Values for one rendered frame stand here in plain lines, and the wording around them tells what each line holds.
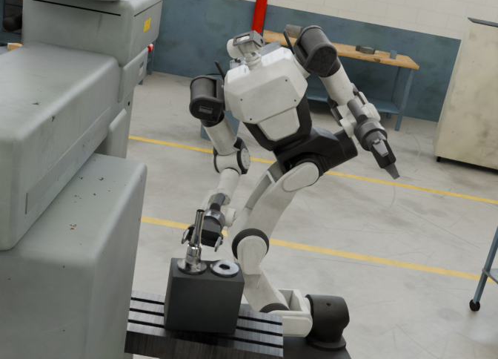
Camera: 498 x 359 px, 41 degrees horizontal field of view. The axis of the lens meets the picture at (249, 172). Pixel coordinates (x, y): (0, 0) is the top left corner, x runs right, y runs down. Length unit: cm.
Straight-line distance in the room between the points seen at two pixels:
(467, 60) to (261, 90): 553
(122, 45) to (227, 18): 779
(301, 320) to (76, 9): 155
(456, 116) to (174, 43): 406
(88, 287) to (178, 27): 844
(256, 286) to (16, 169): 167
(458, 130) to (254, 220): 550
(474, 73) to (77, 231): 673
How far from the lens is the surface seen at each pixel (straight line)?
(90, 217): 123
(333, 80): 234
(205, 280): 200
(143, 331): 207
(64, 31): 164
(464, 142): 780
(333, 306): 274
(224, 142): 240
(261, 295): 261
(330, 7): 937
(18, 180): 104
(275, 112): 225
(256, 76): 223
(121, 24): 160
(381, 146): 199
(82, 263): 109
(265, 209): 244
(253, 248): 244
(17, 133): 102
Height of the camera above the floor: 209
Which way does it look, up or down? 20 degrees down
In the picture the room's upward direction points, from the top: 11 degrees clockwise
